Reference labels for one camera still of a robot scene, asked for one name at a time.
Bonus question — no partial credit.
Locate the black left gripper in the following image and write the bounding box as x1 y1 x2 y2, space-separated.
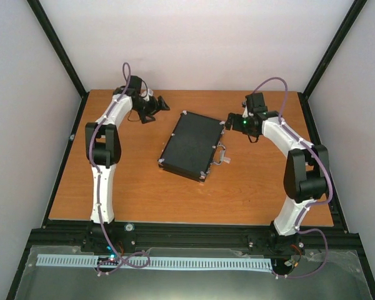
134 96 171 124

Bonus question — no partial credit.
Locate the black poker set case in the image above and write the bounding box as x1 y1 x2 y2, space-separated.
157 111 226 182

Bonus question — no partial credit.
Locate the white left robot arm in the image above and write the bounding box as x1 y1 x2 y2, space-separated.
85 76 170 224

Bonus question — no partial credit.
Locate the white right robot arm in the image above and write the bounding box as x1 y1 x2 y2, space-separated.
226 93 333 236

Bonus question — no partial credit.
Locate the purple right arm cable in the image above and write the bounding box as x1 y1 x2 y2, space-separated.
245 77 335 279

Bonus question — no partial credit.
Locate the black aluminium frame rail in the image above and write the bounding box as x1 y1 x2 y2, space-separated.
27 222 362 257

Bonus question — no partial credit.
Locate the white perforated cable strip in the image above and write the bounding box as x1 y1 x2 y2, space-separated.
36 254 273 273

